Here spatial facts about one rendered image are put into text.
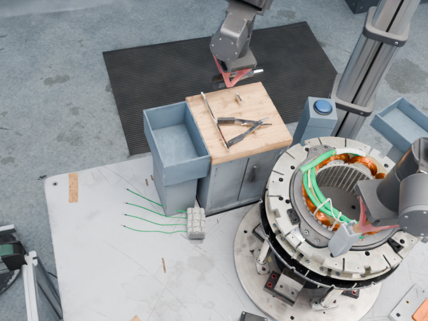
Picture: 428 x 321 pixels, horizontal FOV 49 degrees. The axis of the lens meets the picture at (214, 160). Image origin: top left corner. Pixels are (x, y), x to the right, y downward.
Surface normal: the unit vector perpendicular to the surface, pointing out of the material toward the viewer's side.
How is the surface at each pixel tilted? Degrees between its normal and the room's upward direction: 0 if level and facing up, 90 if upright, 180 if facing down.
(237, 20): 10
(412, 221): 86
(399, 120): 0
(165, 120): 90
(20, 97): 0
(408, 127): 0
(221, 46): 90
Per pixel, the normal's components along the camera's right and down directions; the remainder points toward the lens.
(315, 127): -0.04, 0.82
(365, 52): -0.32, 0.76
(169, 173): 0.35, 0.79
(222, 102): 0.09, -0.57
